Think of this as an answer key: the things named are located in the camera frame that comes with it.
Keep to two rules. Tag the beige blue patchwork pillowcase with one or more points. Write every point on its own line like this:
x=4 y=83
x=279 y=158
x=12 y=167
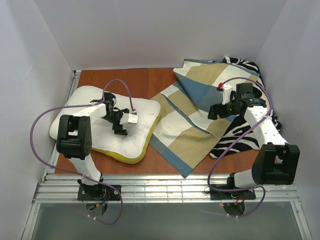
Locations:
x=184 y=135

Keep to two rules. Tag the white pillow yellow edge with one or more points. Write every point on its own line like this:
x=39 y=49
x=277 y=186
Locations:
x=128 y=149

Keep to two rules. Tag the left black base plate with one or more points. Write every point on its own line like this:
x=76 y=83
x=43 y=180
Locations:
x=99 y=193

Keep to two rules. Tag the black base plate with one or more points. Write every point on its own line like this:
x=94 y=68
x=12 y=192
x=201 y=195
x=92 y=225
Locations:
x=99 y=193
x=239 y=195

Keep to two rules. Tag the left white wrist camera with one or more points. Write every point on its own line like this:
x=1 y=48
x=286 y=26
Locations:
x=129 y=119

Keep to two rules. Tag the aluminium rail frame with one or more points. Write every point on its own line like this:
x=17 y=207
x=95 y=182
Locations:
x=163 y=207

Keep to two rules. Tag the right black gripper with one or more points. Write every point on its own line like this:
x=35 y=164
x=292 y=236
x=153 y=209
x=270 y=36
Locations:
x=217 y=111

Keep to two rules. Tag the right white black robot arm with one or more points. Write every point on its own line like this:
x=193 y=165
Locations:
x=277 y=160

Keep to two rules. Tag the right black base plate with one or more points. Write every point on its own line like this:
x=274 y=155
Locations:
x=239 y=195

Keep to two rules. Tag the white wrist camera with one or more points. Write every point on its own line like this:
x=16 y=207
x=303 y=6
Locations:
x=226 y=90
x=129 y=119

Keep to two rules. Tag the zebra print blanket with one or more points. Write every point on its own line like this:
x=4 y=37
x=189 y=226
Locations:
x=240 y=140

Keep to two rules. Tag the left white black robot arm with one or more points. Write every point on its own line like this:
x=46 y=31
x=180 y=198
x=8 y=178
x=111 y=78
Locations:
x=74 y=138

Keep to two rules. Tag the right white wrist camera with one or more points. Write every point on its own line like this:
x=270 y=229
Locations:
x=226 y=90

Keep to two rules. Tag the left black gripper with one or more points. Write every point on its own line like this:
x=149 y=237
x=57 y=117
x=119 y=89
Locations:
x=119 y=124

